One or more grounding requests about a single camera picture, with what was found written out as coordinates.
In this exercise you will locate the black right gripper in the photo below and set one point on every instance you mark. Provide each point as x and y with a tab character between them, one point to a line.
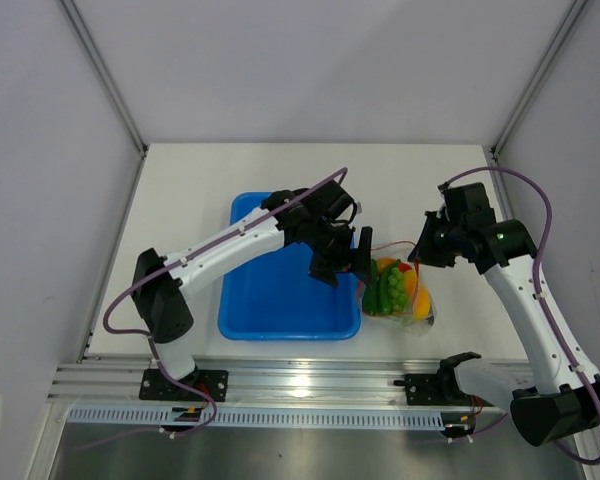
428	255

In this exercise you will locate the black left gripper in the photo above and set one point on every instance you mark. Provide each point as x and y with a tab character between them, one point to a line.
327	269

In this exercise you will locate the clear zip top bag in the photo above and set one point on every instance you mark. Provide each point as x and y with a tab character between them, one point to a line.
399	321

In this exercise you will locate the green chili pepper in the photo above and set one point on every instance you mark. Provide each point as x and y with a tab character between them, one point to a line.
384	302

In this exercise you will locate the green grape bunch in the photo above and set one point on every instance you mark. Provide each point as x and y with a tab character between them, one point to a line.
397	292

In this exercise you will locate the dark green cucumber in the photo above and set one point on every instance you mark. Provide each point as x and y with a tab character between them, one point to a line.
369	301

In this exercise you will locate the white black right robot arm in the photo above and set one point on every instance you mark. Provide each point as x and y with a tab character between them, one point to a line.
563	396

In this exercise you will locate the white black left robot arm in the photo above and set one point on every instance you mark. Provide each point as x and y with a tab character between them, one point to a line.
164	286

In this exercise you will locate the blue plastic tray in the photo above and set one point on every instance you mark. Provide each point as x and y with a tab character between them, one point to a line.
274	298

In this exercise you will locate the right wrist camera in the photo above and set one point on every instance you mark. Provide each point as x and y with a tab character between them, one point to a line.
468	204

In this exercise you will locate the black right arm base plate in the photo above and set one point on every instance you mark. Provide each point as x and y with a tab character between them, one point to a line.
430	390

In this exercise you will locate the aluminium mounting rail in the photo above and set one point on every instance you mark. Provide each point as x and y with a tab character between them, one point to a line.
287	383

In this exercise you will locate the white slotted cable duct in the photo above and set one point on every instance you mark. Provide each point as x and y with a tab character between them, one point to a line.
259	417

